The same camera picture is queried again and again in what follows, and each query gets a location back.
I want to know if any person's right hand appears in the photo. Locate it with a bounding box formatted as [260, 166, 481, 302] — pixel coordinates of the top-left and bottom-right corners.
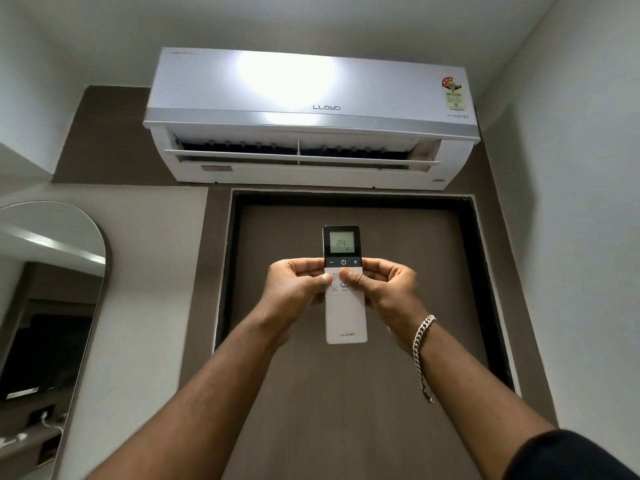
[345, 258, 433, 351]

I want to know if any person's left hand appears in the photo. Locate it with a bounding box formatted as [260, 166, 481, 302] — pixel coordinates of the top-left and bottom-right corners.
[249, 258, 333, 342]

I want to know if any white air conditioner remote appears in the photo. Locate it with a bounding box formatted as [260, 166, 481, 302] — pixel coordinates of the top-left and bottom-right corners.
[322, 225, 368, 345]

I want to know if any person's left forearm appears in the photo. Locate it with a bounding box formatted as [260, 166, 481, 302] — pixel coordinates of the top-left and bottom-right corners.
[86, 315, 282, 480]

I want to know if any person's right forearm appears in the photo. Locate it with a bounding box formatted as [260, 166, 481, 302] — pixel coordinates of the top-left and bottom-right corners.
[406, 317, 557, 480]

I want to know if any brown wooden door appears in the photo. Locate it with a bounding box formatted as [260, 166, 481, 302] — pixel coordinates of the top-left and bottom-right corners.
[216, 204, 516, 480]

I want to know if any black sleeve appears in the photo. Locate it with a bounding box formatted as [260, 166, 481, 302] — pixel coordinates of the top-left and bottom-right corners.
[499, 429, 640, 480]

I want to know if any black door frame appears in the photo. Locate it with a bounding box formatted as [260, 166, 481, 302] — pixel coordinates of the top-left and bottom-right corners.
[214, 189, 523, 399]

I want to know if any silver chain bracelet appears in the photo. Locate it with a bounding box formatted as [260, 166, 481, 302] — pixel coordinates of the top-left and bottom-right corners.
[412, 315, 437, 404]

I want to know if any white wall air conditioner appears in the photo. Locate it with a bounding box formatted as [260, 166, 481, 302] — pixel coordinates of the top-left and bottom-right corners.
[143, 47, 482, 191]

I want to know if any arched wall mirror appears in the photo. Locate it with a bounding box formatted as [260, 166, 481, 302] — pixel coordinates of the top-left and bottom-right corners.
[0, 202, 113, 480]

